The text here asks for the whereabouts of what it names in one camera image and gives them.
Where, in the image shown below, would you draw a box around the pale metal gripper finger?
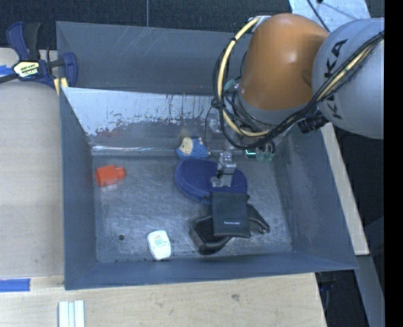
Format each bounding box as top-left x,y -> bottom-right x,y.
210,174 -> 232,188
217,151 -> 238,176

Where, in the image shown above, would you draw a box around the blue oval case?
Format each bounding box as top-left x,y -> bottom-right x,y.
174,158 -> 248,205

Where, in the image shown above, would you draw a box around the black fabric pouch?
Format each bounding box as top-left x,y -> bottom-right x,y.
210,191 -> 252,239

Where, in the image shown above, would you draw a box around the blue toy animal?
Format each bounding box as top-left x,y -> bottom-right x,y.
175,136 -> 212,161

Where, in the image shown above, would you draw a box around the black sunglasses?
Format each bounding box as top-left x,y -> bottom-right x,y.
191,202 -> 271,256

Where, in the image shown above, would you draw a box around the grey metal bin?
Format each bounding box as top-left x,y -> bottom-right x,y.
55,20 -> 359,291

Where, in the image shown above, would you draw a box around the white small flat box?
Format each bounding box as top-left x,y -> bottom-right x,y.
146,229 -> 173,262

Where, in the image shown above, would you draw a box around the red small plastic bottle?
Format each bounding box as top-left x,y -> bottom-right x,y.
95,164 -> 126,188

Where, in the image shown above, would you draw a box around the pale wood board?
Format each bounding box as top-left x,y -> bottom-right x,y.
0,79 -> 66,279

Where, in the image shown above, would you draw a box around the black cylinder on white bracket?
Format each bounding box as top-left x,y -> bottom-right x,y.
283,114 -> 329,136

